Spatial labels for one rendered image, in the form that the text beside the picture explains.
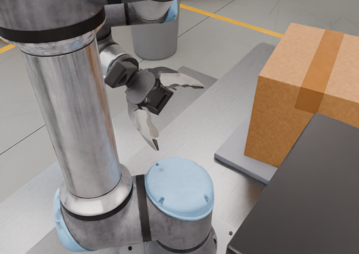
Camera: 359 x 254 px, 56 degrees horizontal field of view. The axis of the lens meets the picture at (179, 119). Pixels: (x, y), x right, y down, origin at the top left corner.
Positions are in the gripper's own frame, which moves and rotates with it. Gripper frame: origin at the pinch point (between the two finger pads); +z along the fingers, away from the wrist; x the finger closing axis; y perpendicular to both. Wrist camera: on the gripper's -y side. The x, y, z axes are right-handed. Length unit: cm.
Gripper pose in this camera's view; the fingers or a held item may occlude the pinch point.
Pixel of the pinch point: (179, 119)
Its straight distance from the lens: 63.2
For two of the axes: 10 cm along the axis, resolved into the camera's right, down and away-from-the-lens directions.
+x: -5.8, 8.0, 1.3
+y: 4.5, 1.8, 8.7
